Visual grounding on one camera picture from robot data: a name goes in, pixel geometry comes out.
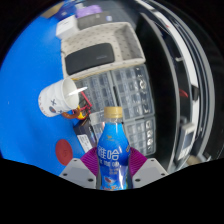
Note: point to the beige perforated tray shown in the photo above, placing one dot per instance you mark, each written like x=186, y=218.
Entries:
x=100, y=35

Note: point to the blue drink bottle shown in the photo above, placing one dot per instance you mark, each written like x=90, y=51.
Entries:
x=113, y=156

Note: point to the blue carton box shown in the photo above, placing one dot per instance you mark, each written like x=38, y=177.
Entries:
x=69, y=9

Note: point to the flat round red coaster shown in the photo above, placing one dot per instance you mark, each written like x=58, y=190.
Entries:
x=64, y=152

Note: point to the black rectangular speaker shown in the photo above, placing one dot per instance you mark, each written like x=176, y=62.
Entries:
x=90, y=58

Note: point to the grey small-parts drawer cabinet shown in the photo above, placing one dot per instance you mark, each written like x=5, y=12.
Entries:
x=100, y=90
x=141, y=135
x=133, y=90

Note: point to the black wall shelf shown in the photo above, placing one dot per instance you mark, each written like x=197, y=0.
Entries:
x=163, y=93

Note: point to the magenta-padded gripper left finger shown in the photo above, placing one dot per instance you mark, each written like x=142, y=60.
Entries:
x=78, y=171

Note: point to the white spoon in mug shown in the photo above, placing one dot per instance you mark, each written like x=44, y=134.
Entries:
x=78, y=90

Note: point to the white carton box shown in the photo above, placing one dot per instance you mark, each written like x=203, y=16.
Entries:
x=66, y=27

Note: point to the white printed mug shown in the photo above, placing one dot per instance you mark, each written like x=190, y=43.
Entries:
x=53, y=100

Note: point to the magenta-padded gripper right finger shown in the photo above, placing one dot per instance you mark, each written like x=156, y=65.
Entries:
x=148, y=171

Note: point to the dark grey upright box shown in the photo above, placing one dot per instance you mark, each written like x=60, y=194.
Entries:
x=95, y=20

